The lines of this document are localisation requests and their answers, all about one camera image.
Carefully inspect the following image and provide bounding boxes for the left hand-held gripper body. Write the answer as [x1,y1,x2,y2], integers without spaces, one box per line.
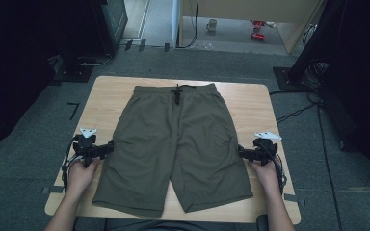
[72,127,111,168]

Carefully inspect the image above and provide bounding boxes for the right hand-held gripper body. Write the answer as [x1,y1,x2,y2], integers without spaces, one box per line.
[246,130,283,167]

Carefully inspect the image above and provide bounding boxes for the olive green shorts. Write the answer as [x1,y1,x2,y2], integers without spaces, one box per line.
[92,82,254,218]

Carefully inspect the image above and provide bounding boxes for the person's right hand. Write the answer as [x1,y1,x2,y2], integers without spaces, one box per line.
[249,159,282,194]

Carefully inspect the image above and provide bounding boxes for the person's left hand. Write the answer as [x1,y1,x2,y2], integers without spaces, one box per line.
[66,157,101,197]

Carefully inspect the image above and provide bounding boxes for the grey tape strip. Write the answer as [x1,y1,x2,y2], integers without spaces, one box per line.
[283,192,306,207]
[40,185,65,195]

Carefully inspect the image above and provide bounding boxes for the person's dark lap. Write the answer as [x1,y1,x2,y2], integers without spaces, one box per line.
[103,214,270,231]

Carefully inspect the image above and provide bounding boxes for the black cabinet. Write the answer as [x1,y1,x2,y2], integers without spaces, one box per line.
[88,0,129,56]

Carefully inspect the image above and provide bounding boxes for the grey mug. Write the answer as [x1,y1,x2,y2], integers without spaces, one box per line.
[205,18,219,34]

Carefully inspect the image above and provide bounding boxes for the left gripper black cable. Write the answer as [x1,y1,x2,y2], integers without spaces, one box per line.
[61,135,85,194]

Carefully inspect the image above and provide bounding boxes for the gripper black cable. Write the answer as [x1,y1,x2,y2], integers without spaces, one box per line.
[261,143,289,194]
[61,135,85,194]

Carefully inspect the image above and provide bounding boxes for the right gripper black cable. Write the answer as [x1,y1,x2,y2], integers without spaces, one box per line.
[261,143,289,194]

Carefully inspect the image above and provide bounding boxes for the black floor cable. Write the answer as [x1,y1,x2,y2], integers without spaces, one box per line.
[269,90,324,125]

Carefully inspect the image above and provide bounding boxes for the black stand base plate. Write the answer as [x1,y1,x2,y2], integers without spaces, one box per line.
[272,65,306,92]
[53,63,94,84]

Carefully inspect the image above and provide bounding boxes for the bundle of black cables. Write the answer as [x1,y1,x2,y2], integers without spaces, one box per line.
[302,23,331,94]

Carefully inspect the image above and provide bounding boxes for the black hanging cable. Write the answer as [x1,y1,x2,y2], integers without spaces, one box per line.
[175,0,200,50]

